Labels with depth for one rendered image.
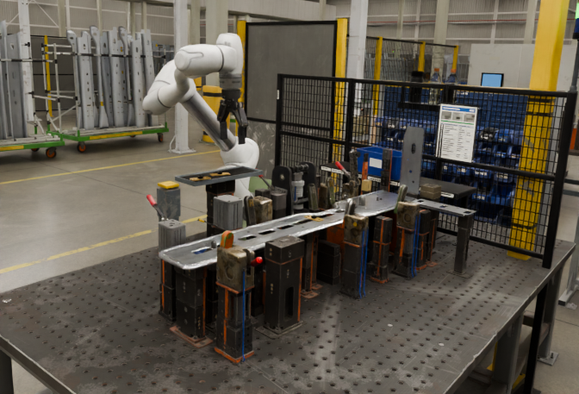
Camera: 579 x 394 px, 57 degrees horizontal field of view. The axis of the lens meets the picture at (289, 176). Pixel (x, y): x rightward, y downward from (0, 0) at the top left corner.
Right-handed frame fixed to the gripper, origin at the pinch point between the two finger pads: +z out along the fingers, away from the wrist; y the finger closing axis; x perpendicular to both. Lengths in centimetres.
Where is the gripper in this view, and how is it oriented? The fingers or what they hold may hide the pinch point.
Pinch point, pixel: (232, 139)
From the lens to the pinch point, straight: 217.4
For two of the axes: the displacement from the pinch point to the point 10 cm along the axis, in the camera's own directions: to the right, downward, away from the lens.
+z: 0.1, 9.7, 2.6
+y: 6.2, 2.0, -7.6
